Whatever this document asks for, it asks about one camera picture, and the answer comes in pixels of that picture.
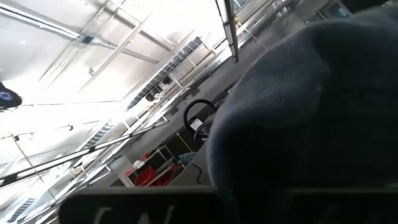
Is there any navy blue baseball cap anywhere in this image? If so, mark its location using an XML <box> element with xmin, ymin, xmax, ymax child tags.
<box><xmin>205</xmin><ymin>6</ymin><xmax>398</xmax><ymax>224</ymax></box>

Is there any person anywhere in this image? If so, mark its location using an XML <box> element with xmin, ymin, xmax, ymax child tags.
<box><xmin>177</xmin><ymin>151</ymin><xmax>198</xmax><ymax>167</ymax></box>

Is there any shelf rack with red bins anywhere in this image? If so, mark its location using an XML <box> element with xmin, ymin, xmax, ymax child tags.
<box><xmin>124</xmin><ymin>146</ymin><xmax>185</xmax><ymax>187</ymax></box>

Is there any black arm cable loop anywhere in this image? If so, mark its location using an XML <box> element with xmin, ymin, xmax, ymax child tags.
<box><xmin>182</xmin><ymin>98</ymin><xmax>218</xmax><ymax>147</ymax></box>

